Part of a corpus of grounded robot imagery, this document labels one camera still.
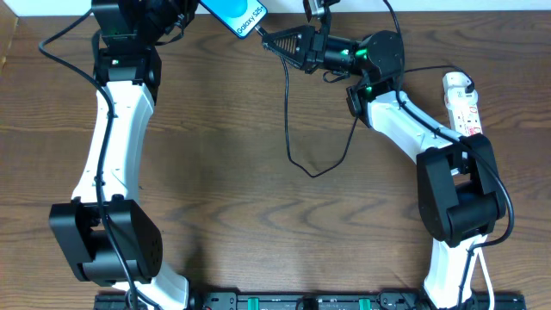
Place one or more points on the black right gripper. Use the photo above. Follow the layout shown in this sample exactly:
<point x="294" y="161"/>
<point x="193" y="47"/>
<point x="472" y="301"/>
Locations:
<point x="310" y="49"/>

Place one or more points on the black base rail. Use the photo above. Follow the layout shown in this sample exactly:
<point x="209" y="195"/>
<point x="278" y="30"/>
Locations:
<point x="383" y="300"/>

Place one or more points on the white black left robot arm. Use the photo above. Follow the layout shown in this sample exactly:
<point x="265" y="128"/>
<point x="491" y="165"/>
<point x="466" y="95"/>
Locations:
<point x="104" y="234"/>

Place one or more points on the white power strip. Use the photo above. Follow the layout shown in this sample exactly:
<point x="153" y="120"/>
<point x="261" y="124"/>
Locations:
<point x="465" y="120"/>

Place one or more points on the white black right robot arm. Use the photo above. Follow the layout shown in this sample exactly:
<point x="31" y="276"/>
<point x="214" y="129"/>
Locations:
<point x="460" y="194"/>

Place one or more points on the white wall charger adapter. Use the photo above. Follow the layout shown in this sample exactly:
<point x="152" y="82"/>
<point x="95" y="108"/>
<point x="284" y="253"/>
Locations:
<point x="459" y="91"/>

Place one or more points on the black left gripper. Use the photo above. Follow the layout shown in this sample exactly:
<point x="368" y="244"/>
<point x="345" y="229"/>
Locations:
<point x="185" y="11"/>

